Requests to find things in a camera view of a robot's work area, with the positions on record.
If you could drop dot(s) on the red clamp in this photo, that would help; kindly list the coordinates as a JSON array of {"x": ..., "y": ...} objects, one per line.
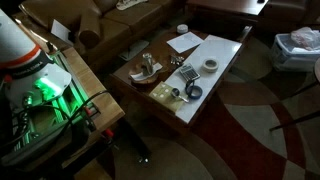
[
  {"x": 107, "y": 134},
  {"x": 88, "y": 110}
]

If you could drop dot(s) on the flat grey pad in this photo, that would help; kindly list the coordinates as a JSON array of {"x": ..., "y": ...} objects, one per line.
[{"x": 135, "y": 49}]

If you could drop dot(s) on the clear plastic storage bin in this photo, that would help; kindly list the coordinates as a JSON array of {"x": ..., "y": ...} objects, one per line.
[{"x": 286, "y": 58}]

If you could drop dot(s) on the white paper sheet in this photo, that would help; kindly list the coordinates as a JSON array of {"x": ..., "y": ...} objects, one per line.
[{"x": 185, "y": 41}]

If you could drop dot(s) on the white paper slip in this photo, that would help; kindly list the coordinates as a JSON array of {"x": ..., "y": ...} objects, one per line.
[{"x": 136, "y": 76}]

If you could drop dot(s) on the white paper card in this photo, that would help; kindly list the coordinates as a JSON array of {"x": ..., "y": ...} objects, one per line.
[{"x": 60, "y": 30}]

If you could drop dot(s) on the patterned white cloth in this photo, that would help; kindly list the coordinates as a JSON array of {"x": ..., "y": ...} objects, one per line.
[{"x": 128, "y": 4}]

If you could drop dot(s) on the brown leather sofa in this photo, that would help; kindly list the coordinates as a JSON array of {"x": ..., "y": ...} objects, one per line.
[{"x": 133, "y": 16}]

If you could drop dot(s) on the aluminium rail frame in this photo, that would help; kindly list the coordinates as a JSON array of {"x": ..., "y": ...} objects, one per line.
[{"x": 66, "y": 100}]

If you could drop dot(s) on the brown wooden slab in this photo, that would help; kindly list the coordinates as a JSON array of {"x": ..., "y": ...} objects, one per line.
[{"x": 146, "y": 81}]

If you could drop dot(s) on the silver metal can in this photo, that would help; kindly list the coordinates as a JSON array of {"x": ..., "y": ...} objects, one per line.
[{"x": 148, "y": 63}]

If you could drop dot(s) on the metal measuring scoop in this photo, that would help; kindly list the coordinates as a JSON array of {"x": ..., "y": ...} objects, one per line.
[{"x": 175, "y": 92}]

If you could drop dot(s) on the white plastic bag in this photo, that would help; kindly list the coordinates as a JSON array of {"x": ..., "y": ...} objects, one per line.
[{"x": 305, "y": 38}]

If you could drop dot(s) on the round white container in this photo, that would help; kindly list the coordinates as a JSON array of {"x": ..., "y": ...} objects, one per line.
[{"x": 182, "y": 28}]

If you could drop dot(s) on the white board panel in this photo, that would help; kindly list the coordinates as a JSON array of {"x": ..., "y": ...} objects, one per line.
[{"x": 230, "y": 5}]

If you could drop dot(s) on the black metal stand leg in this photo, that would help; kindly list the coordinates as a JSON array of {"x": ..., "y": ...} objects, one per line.
[{"x": 136, "y": 143}]

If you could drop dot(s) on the grey calculator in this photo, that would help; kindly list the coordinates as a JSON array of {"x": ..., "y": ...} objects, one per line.
[{"x": 189, "y": 71}]

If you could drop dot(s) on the small black object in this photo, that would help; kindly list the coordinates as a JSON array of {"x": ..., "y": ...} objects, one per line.
[{"x": 260, "y": 1}]

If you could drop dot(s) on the olive green card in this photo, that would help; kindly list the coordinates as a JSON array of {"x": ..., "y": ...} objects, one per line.
[{"x": 163, "y": 96}]

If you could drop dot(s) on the large white board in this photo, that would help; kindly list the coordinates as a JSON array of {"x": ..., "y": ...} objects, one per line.
[{"x": 220, "y": 50}]

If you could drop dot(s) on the patterned rug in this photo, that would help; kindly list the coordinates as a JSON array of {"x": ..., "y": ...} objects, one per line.
[{"x": 253, "y": 133}]

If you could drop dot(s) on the light wooden robot table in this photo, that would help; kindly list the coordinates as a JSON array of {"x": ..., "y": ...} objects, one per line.
[{"x": 96, "y": 90}]

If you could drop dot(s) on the masking tape roll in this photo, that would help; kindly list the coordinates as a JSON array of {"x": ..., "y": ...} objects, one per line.
[{"x": 210, "y": 69}]

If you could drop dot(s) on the brown wooden coffee table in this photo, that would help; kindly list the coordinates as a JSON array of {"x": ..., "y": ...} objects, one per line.
[{"x": 160, "y": 50}]

